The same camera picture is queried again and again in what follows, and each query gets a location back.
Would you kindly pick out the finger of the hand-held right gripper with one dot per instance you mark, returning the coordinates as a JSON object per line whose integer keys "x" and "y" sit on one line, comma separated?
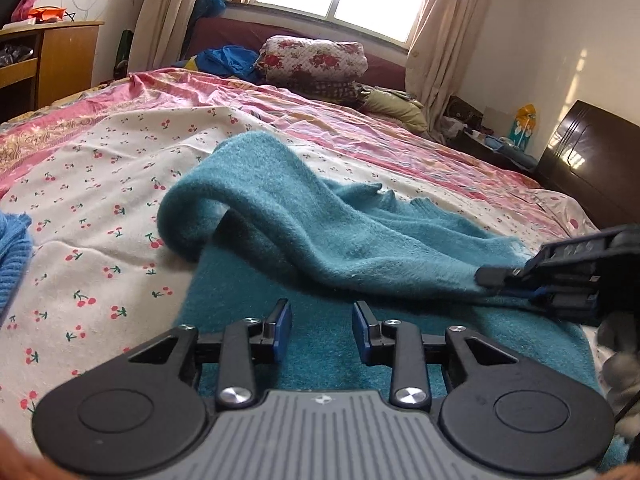
{"x": 570, "y": 255}
{"x": 570, "y": 302}

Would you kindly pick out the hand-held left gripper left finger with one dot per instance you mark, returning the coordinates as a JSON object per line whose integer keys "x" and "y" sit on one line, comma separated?
{"x": 286, "y": 325}

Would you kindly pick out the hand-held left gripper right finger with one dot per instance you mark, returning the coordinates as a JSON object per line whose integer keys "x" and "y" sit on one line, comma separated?
{"x": 357, "y": 330}

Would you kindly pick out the teal towel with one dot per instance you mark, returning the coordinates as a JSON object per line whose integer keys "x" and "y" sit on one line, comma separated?
{"x": 300, "y": 220}

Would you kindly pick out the pink dotted pillow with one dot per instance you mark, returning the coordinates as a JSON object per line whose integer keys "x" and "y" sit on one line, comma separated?
{"x": 565, "y": 210}

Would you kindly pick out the dark wooden headboard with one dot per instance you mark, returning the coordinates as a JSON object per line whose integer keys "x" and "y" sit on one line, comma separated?
{"x": 600, "y": 160}

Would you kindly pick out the blue folded cloth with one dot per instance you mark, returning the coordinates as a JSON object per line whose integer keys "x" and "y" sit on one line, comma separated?
{"x": 505, "y": 147}

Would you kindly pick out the yellow and teal card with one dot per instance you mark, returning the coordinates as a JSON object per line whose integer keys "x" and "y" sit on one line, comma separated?
{"x": 524, "y": 127}

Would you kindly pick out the dark nightstand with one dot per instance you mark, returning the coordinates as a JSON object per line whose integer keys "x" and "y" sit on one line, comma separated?
{"x": 480, "y": 152}

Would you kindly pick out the dark bag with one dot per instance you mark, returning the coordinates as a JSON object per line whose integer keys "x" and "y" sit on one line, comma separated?
{"x": 465, "y": 110}

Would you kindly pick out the olive green pillow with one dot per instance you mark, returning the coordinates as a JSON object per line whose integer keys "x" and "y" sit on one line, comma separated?
{"x": 395, "y": 107}

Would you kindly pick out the dark plaid blanket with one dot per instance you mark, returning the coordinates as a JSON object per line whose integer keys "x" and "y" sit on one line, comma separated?
{"x": 330, "y": 91}

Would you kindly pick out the cherry print bed sheet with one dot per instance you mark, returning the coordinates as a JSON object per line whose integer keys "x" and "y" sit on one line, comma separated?
{"x": 100, "y": 170}

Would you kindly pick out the beige curtain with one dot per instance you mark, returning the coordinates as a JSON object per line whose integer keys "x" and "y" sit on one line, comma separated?
{"x": 170, "y": 10}
{"x": 445, "y": 35}

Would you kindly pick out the floral folded quilt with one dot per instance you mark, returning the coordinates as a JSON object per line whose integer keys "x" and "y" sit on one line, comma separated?
{"x": 310, "y": 60}

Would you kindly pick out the blue crumpled cloth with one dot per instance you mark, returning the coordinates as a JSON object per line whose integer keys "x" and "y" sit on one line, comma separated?
{"x": 225, "y": 57}

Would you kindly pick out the blue knit sweater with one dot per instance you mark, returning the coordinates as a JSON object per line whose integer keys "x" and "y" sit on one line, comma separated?
{"x": 12, "y": 255}

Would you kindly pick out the wooden desk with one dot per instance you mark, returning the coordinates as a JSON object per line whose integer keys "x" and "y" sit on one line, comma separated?
{"x": 65, "y": 60}

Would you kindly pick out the orange plastic item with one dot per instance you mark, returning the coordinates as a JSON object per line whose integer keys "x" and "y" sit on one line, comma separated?
{"x": 47, "y": 14}

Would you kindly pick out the pink plastic bag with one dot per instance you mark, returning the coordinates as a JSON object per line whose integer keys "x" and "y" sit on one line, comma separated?
{"x": 24, "y": 7}

